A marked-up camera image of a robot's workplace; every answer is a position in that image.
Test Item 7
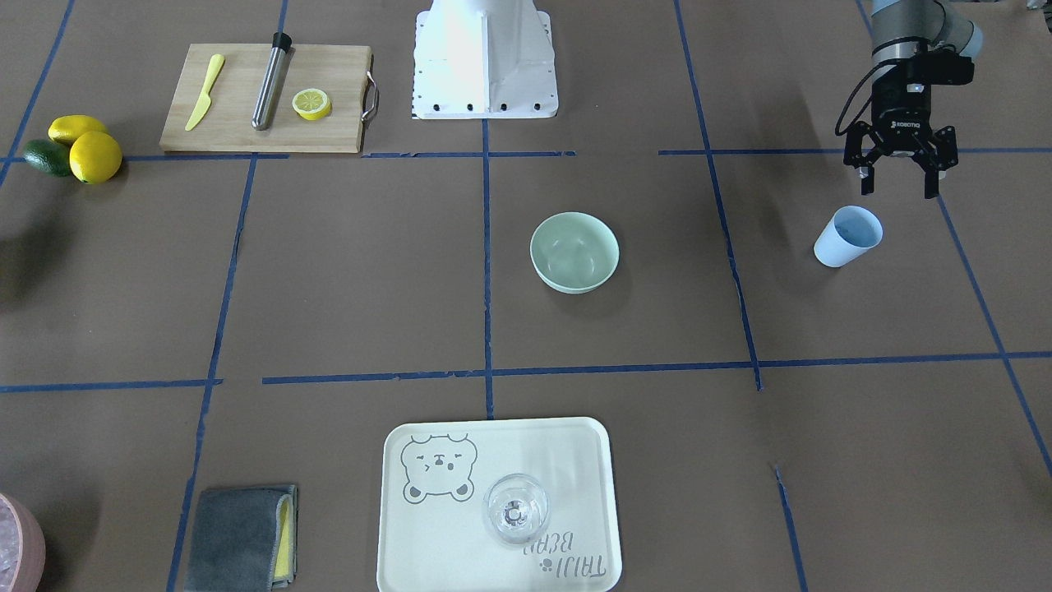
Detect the pink bowl with ice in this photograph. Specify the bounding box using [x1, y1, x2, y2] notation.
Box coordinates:
[1, 493, 46, 591]

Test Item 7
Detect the clear wine glass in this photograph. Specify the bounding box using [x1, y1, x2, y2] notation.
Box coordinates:
[484, 473, 550, 546]

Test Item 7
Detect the grey folded cloth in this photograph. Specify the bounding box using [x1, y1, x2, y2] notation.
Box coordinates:
[183, 483, 299, 591]

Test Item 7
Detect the light blue cup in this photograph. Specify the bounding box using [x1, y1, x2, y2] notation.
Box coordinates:
[813, 205, 884, 267]

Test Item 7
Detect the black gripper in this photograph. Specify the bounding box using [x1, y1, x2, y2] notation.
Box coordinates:
[844, 80, 959, 200]

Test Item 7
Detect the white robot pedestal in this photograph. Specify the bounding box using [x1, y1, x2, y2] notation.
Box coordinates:
[411, 1, 560, 120]

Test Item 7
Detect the yellow lemon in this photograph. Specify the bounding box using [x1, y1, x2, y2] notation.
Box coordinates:
[69, 131, 123, 184]
[48, 113, 108, 147]

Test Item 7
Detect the green lime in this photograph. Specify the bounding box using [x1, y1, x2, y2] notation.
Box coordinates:
[22, 139, 72, 178]

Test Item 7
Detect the half lemon slice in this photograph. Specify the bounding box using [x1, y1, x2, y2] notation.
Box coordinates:
[292, 89, 332, 121]

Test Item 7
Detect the light green bowl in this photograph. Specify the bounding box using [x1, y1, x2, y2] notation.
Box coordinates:
[529, 212, 621, 295]

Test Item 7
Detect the yellow plastic knife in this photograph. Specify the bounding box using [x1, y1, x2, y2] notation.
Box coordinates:
[184, 53, 225, 132]

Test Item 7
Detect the wooden cutting board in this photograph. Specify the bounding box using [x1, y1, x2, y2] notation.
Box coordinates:
[159, 44, 381, 155]

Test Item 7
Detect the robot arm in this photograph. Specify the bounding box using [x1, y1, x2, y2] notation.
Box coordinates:
[835, 1, 985, 199]

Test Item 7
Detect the cream bear tray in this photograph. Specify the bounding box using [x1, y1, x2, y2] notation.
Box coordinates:
[376, 417, 623, 591]

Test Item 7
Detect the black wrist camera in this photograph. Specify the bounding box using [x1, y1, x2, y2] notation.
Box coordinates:
[876, 49, 976, 89]

